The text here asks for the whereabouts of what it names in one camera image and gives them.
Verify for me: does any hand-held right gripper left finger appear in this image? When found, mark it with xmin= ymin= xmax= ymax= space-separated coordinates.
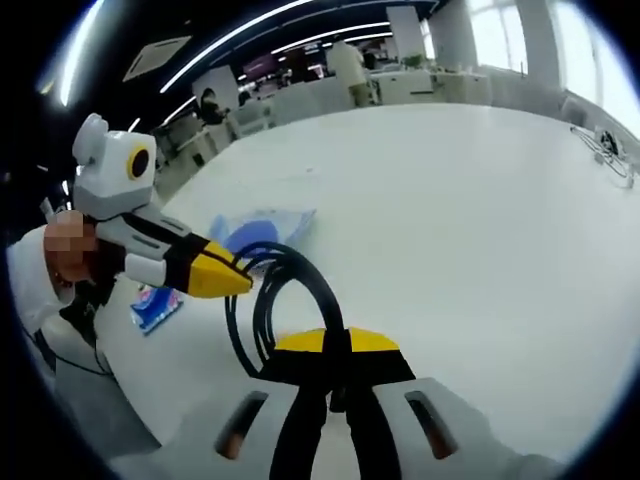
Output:
xmin=174 ymin=327 xmax=332 ymax=480

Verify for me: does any blue oval pad packet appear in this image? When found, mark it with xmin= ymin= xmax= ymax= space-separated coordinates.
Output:
xmin=209 ymin=206 xmax=319 ymax=254

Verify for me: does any wide window with blinds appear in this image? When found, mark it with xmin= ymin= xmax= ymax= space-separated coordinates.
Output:
xmin=545 ymin=0 xmax=640 ymax=124

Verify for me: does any ceiling air vent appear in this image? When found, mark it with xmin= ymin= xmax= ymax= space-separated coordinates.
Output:
xmin=122 ymin=34 xmax=194 ymax=82

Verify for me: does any blue packet with pink corner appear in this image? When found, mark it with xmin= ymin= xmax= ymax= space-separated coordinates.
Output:
xmin=130 ymin=286 xmax=185 ymax=338

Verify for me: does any tangled cable bundle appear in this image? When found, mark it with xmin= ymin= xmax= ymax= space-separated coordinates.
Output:
xmin=569 ymin=124 xmax=638 ymax=191

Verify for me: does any white counter desk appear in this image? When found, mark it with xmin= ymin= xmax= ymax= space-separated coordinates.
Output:
xmin=368 ymin=67 xmax=490 ymax=107

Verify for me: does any person's left hand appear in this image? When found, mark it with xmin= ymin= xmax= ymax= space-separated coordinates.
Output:
xmin=53 ymin=266 xmax=96 ymax=289

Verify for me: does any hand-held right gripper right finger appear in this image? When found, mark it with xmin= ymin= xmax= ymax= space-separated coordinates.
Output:
xmin=327 ymin=326 xmax=506 ymax=480

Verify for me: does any narrow window with blinds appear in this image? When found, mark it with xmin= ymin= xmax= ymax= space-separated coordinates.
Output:
xmin=469 ymin=0 xmax=529 ymax=69

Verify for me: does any purple wall screen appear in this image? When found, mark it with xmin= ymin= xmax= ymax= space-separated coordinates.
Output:
xmin=242 ymin=51 xmax=277 ymax=82

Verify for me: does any black cable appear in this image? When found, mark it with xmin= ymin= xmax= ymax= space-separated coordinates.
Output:
xmin=223 ymin=241 xmax=352 ymax=416

